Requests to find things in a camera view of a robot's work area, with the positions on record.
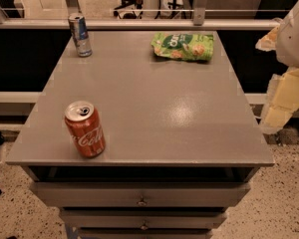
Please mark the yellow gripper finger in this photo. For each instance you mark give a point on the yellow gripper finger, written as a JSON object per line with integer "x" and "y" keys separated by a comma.
{"x": 268, "y": 42}
{"x": 282, "y": 101}

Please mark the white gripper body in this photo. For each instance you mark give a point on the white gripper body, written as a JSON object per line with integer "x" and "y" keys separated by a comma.
{"x": 294, "y": 42}

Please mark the red Coca-Cola can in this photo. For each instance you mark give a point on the red Coca-Cola can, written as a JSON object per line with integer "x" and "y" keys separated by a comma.
{"x": 84, "y": 125}

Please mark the blue silver energy drink can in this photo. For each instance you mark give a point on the blue silver energy drink can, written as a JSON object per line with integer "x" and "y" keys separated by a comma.
{"x": 80, "y": 34}

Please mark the green chip bag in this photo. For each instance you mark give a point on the green chip bag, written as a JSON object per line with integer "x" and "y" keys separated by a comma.
{"x": 186, "y": 47}

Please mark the grey drawer cabinet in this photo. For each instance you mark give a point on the grey drawer cabinet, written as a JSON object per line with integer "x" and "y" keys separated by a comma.
{"x": 163, "y": 122}

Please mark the black office chair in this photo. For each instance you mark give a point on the black office chair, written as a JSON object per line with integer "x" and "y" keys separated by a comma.
{"x": 128, "y": 10}

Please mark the metal railing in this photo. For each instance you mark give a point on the metal railing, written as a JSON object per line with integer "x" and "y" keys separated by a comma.
{"x": 10, "y": 18}

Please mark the top drawer with knob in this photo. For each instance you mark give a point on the top drawer with knob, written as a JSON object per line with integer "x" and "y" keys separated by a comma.
{"x": 150, "y": 195}

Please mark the drawer with knob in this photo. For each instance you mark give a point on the drawer with knob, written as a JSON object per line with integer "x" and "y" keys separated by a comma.
{"x": 148, "y": 218}
{"x": 150, "y": 195}

